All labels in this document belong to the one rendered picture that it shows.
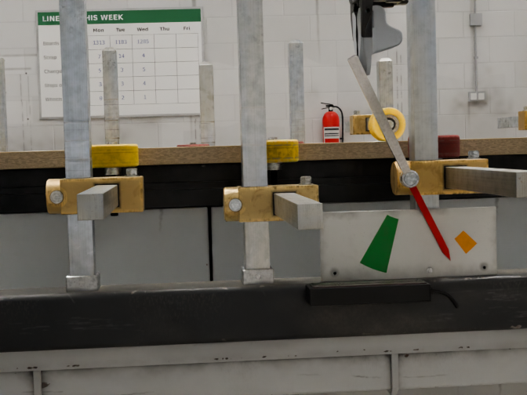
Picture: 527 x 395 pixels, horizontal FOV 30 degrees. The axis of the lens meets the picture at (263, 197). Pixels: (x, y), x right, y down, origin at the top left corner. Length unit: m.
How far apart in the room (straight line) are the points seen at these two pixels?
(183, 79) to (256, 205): 7.24
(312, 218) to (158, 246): 0.54
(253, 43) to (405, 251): 0.37
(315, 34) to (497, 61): 1.62
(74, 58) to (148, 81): 7.23
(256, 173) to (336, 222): 0.14
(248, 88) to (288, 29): 7.29
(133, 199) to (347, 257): 0.32
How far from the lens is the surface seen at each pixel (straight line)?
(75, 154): 1.41
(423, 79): 1.45
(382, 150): 1.61
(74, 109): 1.41
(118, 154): 1.50
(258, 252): 1.41
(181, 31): 8.66
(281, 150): 1.51
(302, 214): 1.13
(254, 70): 1.41
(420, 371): 1.51
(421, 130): 1.45
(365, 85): 1.36
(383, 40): 1.36
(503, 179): 1.21
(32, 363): 1.47
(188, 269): 1.63
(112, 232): 1.63
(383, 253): 1.43
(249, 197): 1.40
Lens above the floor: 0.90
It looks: 3 degrees down
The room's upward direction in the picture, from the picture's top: 2 degrees counter-clockwise
